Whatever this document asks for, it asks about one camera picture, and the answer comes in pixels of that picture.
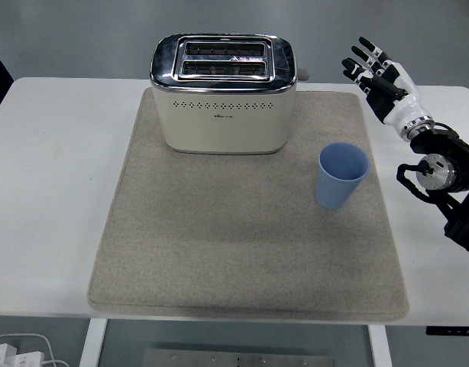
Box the cream toaster with chrome top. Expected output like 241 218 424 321
149 33 310 156

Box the grey metal plate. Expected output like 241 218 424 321
142 348 337 367

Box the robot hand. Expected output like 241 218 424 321
341 36 430 135

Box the beige fabric mat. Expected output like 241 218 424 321
87 86 410 321

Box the blue ribbed plastic cup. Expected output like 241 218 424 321
315 141 370 211

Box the white power strip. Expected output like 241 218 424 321
0 343 47 367

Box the white table leg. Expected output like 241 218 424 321
78 317 108 367
366 323 394 367

